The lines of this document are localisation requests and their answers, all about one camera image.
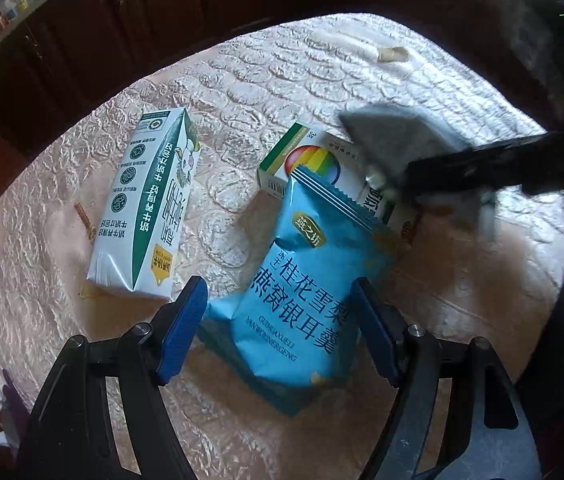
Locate white nutrition label bag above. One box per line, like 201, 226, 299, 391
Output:
338, 103, 496, 240

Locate dark wood kitchen cabinets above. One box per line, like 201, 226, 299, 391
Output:
0, 0, 513, 162

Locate quilted beige table cover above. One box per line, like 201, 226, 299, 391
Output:
0, 14, 564, 479

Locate blue snack pouch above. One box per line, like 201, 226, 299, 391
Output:
198, 166, 403, 416

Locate rainbow logo medicine box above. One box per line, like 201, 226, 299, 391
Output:
257, 122, 421, 245

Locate white green milk carton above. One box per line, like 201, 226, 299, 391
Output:
86, 107, 201, 299

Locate small beige paper scrap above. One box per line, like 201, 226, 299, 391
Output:
377, 47, 410, 63

